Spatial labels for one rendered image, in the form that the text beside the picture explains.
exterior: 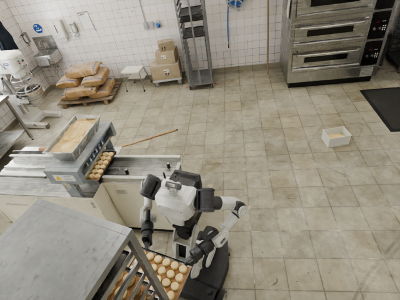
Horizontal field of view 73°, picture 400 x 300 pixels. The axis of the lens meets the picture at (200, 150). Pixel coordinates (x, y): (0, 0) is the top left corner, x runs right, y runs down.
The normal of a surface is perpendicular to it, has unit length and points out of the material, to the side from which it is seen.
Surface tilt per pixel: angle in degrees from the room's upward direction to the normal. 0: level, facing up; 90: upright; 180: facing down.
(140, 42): 90
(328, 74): 90
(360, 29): 90
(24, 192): 0
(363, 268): 0
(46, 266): 0
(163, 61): 93
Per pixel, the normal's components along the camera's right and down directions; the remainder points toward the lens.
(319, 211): -0.14, -0.75
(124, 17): -0.07, 0.66
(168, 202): -0.37, -0.07
